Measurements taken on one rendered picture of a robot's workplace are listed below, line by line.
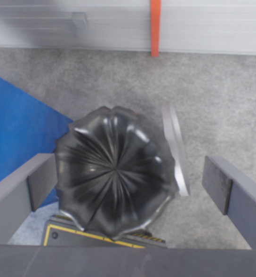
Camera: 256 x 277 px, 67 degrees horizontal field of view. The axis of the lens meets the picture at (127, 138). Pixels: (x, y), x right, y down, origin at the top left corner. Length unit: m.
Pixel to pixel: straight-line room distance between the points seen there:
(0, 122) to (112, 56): 1.06
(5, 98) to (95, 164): 0.46
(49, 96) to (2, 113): 0.85
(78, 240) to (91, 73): 1.19
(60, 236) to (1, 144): 0.62
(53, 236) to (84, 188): 0.47
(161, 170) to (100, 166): 0.30
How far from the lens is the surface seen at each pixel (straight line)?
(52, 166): 0.16
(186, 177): 1.35
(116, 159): 0.92
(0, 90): 0.90
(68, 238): 1.24
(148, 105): 1.48
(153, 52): 1.60
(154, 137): 0.76
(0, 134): 0.91
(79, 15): 1.44
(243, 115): 1.59
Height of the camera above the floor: 1.41
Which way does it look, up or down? 79 degrees down
